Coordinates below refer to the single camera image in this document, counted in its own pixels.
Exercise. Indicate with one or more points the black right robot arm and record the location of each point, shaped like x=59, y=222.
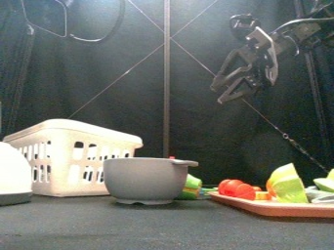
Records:
x=302, y=29

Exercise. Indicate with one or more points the green yellow toy sushi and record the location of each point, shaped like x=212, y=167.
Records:
x=191, y=187

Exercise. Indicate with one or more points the red toy tomato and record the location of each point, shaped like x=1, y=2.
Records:
x=236, y=188

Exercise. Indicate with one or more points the green toy avocado slice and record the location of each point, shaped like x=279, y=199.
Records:
x=287, y=184

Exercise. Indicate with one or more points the orange yellow toy block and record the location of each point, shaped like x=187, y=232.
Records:
x=262, y=195

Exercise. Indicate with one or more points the light green toy piece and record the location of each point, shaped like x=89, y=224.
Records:
x=325, y=184

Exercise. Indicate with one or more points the pink plastic tray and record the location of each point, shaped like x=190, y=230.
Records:
x=278, y=206

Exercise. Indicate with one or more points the white plastic laundry basket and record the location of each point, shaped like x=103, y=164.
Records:
x=69, y=156

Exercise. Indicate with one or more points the white dome lid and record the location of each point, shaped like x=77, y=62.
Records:
x=12, y=175

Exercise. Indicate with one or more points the vertical metal frame pole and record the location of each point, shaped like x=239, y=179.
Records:
x=166, y=78

